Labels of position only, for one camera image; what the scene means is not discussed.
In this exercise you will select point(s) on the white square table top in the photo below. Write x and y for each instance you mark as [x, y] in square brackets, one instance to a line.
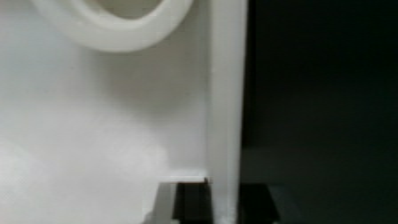
[121, 88]

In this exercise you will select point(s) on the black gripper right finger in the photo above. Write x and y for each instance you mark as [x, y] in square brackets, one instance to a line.
[258, 211]

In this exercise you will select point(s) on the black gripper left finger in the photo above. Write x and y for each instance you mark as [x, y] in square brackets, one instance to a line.
[183, 203]

